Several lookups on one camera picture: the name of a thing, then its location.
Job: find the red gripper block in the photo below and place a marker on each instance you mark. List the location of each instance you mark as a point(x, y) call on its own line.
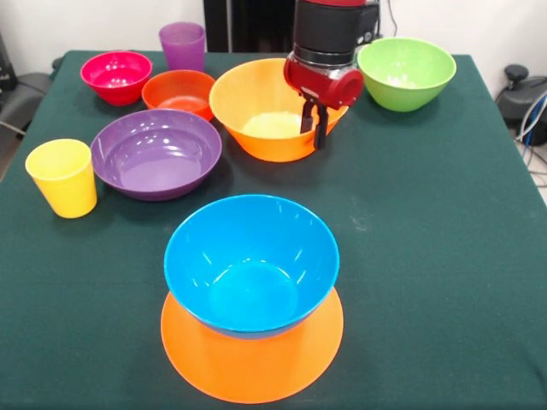
point(329, 87)

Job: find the large orange bowl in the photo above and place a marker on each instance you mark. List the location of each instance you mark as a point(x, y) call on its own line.
point(256, 94)
point(252, 367)

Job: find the green bowl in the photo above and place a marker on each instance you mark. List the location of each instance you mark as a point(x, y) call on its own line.
point(401, 68)

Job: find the opaque blue bowl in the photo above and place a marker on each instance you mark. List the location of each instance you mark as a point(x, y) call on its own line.
point(252, 243)

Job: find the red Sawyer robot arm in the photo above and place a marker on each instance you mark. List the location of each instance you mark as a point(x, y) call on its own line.
point(325, 30)

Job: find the small red-orange bowl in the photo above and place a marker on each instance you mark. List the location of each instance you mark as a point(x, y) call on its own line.
point(179, 89)

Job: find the purple cup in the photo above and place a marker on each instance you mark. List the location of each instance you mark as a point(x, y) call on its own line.
point(181, 47)

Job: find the wide purple bowl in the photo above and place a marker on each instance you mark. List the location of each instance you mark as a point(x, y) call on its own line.
point(156, 154)

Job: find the dark green tablecloth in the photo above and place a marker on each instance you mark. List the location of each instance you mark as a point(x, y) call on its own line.
point(427, 256)

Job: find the pink bowl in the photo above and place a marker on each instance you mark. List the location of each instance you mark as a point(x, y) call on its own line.
point(115, 74)

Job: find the yellow cup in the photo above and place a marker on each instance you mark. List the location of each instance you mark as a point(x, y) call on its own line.
point(64, 188)

